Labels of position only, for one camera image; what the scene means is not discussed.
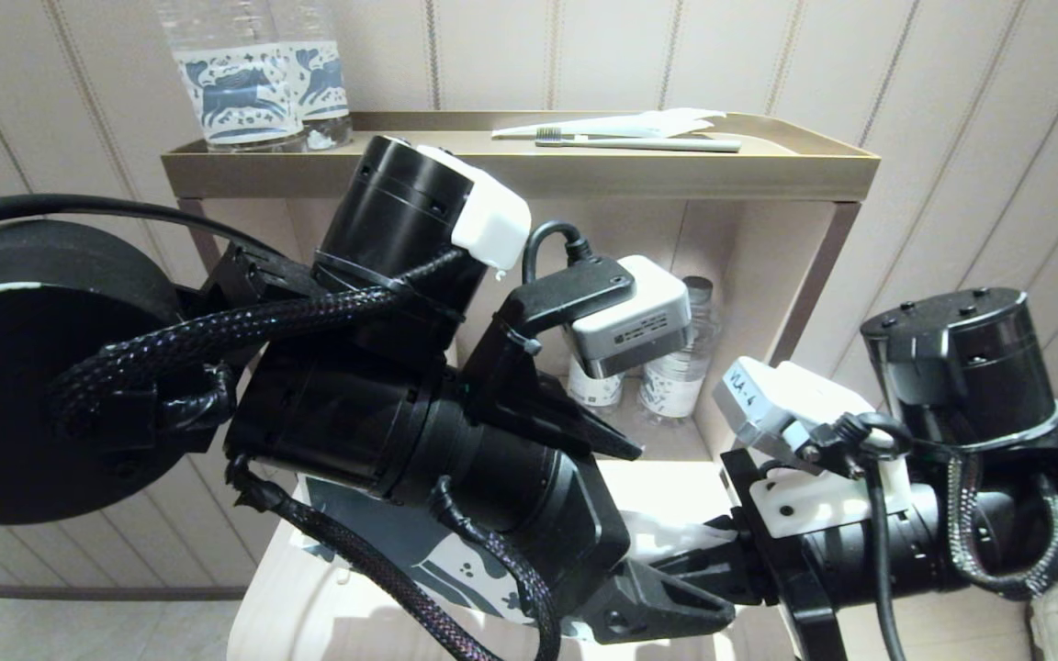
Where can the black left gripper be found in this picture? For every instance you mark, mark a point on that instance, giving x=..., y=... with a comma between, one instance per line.
x=598, y=542

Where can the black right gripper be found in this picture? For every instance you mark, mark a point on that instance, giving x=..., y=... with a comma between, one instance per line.
x=795, y=588

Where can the blue horse print pouch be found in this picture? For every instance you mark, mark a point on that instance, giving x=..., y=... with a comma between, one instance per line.
x=419, y=551

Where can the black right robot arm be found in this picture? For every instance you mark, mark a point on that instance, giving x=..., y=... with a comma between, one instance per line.
x=961, y=367

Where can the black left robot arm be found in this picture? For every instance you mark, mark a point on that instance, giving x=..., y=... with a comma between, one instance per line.
x=33, y=367

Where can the small clear water bottle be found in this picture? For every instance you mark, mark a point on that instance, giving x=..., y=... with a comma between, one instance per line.
x=676, y=390
x=598, y=390

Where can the brown shelf unit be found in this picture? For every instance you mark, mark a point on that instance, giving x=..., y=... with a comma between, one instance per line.
x=676, y=174

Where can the pale green toothbrush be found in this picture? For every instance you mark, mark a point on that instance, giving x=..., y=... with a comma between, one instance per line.
x=658, y=144

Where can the white paper wrapper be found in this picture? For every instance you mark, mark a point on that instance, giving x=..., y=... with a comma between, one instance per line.
x=648, y=124

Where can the large horse label water bottle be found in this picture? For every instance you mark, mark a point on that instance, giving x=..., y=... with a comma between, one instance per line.
x=235, y=92
x=327, y=83

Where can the white right camera bracket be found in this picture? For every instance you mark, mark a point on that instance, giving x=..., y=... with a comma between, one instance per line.
x=823, y=509

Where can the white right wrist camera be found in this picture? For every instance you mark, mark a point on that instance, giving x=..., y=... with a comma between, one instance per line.
x=786, y=404

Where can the black left camera bracket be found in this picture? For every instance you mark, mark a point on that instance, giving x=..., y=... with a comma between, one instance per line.
x=529, y=386

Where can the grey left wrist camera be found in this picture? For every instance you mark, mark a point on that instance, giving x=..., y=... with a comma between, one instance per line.
x=630, y=317

